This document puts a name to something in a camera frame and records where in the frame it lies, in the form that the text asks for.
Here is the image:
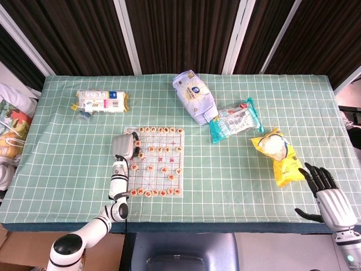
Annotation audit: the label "white garment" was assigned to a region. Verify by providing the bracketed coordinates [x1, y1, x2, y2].
[0, 82, 39, 115]

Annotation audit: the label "teal snack bag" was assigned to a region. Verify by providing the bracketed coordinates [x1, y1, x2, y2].
[209, 97, 265, 145]

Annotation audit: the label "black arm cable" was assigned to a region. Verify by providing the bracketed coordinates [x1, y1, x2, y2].
[115, 154, 131, 234]

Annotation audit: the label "dark brown slatted curtain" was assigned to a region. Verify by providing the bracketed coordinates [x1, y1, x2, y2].
[0, 0, 135, 76]
[233, 0, 294, 75]
[264, 0, 361, 89]
[0, 24, 46, 93]
[125, 0, 241, 76]

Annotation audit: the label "left robot hand grey black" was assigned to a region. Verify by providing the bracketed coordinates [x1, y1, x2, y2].
[112, 132, 142, 161]

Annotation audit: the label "small clear plastic bottle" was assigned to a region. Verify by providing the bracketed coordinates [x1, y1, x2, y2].
[75, 110, 93, 123]

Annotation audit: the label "white biscuit package yellow ends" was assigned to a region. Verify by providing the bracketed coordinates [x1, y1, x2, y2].
[70, 89, 131, 115]

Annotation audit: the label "colourful printed bag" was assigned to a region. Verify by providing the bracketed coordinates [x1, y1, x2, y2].
[0, 98, 33, 159]

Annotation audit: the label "white frame post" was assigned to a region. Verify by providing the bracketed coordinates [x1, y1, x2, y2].
[258, 0, 303, 75]
[0, 4, 56, 76]
[333, 66, 361, 95]
[112, 0, 142, 76]
[222, 0, 256, 75]

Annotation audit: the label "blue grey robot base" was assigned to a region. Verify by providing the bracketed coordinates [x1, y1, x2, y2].
[131, 232, 239, 271]

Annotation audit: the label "black chair part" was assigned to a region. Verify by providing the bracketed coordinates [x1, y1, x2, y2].
[337, 104, 361, 127]

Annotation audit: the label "translucent chinese chess board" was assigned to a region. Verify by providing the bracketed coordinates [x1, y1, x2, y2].
[124, 126, 186, 198]

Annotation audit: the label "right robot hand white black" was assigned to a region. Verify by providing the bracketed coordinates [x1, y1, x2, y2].
[294, 162, 358, 231]

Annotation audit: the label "yellow snack bag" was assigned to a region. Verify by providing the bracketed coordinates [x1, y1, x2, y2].
[250, 127, 307, 189]

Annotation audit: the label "green checked tablecloth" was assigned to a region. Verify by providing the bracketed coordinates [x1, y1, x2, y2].
[0, 73, 361, 234]

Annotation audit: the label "pale blue snack bag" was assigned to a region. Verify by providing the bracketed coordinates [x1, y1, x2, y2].
[171, 69, 221, 126]

